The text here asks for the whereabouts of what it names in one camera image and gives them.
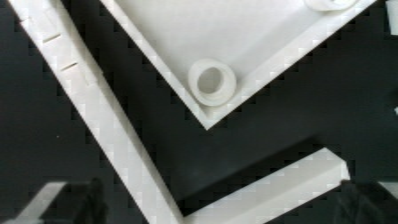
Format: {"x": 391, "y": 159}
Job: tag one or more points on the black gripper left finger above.
{"x": 67, "y": 203}

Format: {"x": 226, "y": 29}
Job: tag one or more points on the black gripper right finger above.
{"x": 368, "y": 203}

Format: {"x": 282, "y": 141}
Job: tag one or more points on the white square tabletop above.
{"x": 252, "y": 33}

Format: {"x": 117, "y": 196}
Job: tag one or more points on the white U-shaped obstacle fence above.
{"x": 256, "y": 203}

